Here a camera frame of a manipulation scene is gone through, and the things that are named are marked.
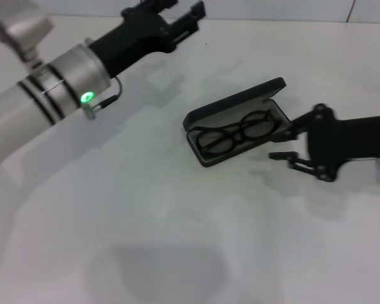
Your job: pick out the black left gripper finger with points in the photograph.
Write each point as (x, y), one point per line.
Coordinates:
(158, 4)
(190, 22)

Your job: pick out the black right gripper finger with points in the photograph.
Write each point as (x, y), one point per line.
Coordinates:
(282, 155)
(291, 131)

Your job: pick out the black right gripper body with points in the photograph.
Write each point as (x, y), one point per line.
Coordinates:
(345, 139)

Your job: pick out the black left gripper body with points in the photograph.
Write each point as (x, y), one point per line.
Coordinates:
(136, 38)

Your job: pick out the black thin-framed glasses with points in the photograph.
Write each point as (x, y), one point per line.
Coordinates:
(239, 134)

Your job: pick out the black glasses case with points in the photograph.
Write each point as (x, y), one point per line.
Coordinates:
(234, 96)

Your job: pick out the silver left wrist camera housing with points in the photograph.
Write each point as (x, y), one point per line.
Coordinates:
(25, 28)

